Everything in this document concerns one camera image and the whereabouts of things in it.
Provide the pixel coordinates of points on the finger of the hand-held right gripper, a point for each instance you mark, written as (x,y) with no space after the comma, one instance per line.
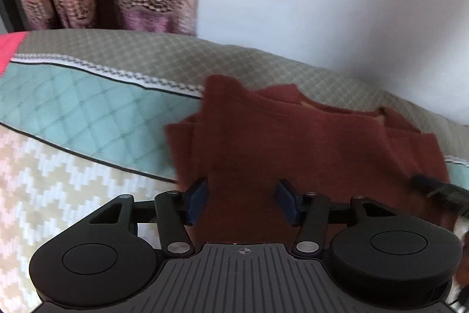
(436,186)

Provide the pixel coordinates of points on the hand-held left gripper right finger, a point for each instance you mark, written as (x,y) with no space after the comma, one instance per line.
(287,201)

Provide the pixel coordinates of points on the zigzag patterned quilt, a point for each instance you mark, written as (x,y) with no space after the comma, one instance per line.
(91,107)

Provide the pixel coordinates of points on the maroon long-sleeved sweater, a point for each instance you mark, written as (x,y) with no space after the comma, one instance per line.
(307,144)

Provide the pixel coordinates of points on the pink bed sheet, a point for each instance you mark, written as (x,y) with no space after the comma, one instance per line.
(9,51)

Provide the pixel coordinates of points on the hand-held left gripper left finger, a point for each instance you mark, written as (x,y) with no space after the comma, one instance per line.
(197,201)

